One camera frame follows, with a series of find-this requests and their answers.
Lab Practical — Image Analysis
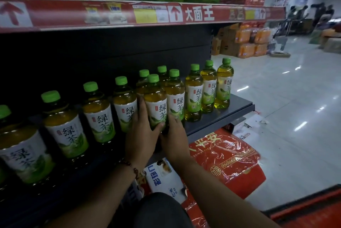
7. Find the person's left hand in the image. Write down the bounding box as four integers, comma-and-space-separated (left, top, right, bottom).
125, 97, 166, 170

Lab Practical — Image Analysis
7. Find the person's right hand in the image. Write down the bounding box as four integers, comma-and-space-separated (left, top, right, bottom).
159, 114, 194, 168

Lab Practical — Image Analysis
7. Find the green tea drink bottle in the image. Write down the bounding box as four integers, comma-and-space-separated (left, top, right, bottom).
144, 74, 168, 133

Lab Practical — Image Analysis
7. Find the person's left forearm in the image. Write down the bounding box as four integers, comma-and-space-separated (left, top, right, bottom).
44, 162, 144, 228

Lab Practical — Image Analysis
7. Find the person's right forearm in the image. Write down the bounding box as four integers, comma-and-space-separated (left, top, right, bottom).
174, 158, 281, 228

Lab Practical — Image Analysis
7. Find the white and blue package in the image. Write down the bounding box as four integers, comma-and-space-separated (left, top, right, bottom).
143, 158, 188, 205

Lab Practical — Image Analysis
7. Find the red plastic-wrapped gift bag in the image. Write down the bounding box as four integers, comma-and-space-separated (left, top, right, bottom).
181, 128, 267, 228

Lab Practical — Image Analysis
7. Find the person's dark trouser leg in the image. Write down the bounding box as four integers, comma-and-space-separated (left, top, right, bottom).
133, 193, 193, 228

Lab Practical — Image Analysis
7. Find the white flattened carton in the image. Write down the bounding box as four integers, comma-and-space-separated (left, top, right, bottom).
232, 114, 267, 144

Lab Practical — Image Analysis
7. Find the row of green tea bottles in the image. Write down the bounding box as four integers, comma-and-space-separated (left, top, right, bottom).
0, 58, 234, 186

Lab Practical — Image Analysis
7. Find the small brown cardboard box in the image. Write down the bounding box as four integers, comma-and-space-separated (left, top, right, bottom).
211, 37, 222, 56

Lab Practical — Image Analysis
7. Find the dark metal store shelf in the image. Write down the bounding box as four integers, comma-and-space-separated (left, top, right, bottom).
0, 0, 256, 228

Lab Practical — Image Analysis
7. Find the orange wrapped pack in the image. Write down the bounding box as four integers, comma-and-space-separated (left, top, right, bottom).
254, 29, 271, 44
238, 43, 256, 59
255, 44, 269, 57
234, 26, 252, 44

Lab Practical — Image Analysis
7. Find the red shelf label strip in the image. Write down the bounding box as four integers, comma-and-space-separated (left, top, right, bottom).
0, 0, 287, 34

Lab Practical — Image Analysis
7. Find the grey dustpan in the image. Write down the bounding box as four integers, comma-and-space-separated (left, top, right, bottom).
270, 36, 291, 58

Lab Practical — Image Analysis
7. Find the red shopping basket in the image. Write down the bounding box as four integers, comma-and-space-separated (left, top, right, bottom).
263, 184, 341, 228

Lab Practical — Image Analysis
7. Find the brown bead bracelet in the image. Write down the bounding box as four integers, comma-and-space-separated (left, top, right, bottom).
118, 158, 139, 179

